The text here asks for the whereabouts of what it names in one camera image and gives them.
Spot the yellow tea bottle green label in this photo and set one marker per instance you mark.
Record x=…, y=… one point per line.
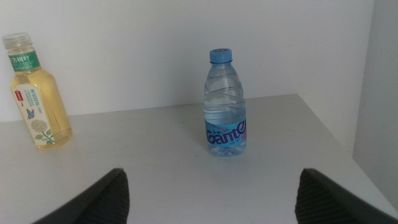
x=40, y=93

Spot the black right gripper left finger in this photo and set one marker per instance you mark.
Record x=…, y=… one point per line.
x=105, y=202

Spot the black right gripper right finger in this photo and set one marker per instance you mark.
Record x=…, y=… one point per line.
x=323, y=202

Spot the clear water bottle blue cap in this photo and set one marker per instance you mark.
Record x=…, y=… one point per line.
x=224, y=105

